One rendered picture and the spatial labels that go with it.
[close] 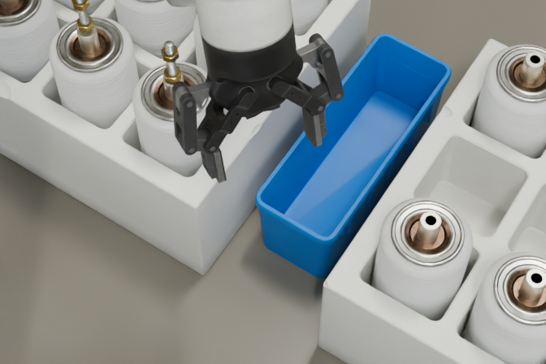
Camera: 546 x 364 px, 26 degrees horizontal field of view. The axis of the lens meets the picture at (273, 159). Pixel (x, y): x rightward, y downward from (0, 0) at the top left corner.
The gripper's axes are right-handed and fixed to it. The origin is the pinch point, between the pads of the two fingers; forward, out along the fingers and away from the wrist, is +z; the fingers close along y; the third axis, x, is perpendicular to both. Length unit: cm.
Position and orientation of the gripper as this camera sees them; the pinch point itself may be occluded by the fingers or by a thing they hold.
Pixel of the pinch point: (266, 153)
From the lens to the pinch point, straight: 104.1
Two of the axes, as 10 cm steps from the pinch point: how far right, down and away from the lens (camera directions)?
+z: 1.1, 7.4, 6.7
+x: -4.0, -5.8, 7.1
